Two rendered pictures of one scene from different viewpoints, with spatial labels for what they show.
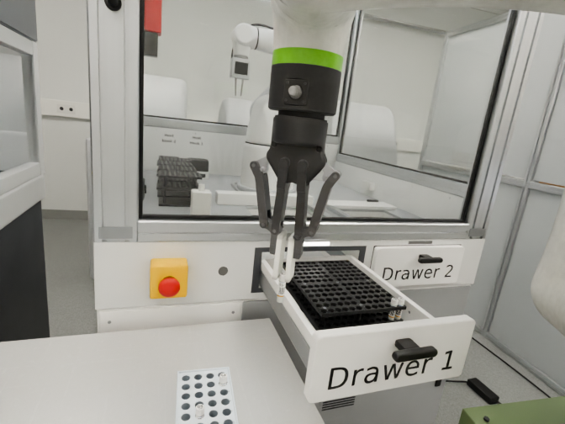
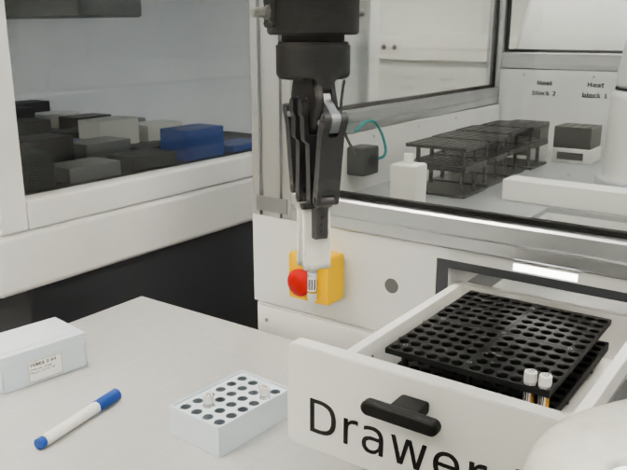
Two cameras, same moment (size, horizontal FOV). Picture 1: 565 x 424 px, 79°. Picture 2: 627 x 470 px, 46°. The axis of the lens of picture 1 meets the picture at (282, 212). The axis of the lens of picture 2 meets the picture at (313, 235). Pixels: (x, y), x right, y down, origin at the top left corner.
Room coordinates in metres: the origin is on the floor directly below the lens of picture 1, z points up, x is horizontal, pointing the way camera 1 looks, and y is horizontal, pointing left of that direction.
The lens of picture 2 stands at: (0.05, -0.64, 1.23)
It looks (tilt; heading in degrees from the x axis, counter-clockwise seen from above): 15 degrees down; 56
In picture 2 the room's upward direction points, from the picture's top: straight up
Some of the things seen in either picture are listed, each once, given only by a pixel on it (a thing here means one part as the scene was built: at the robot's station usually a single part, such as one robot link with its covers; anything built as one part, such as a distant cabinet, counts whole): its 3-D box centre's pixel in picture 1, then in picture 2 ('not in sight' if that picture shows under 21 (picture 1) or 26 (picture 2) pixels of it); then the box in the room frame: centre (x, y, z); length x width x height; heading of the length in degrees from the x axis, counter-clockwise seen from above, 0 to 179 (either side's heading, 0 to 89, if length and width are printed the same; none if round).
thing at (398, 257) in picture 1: (418, 265); not in sight; (0.88, -0.38, 0.87); 0.29 x 0.02 x 0.11; 110
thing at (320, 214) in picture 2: (304, 242); (322, 216); (0.48, -0.04, 1.04); 0.03 x 0.01 x 0.05; 76
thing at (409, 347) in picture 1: (409, 348); (406, 410); (0.45, -0.21, 0.91); 0.07 x 0.04 x 0.01; 110
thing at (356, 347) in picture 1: (394, 355); (419, 430); (0.47, -0.20, 0.87); 0.29 x 0.02 x 0.11; 110
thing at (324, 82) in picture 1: (303, 93); (309, 9); (0.48, -0.01, 1.25); 0.12 x 0.09 x 0.06; 166
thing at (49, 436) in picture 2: not in sight; (79, 417); (0.27, 0.19, 0.77); 0.14 x 0.02 x 0.02; 30
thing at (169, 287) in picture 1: (169, 285); (301, 282); (0.61, 0.20, 0.88); 0.04 x 0.03 x 0.04; 110
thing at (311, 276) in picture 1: (335, 295); (501, 359); (0.66, -0.13, 0.87); 0.22 x 0.18 x 0.06; 20
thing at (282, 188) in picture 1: (282, 196); (308, 150); (0.49, 0.00, 1.10); 0.04 x 0.01 x 0.11; 166
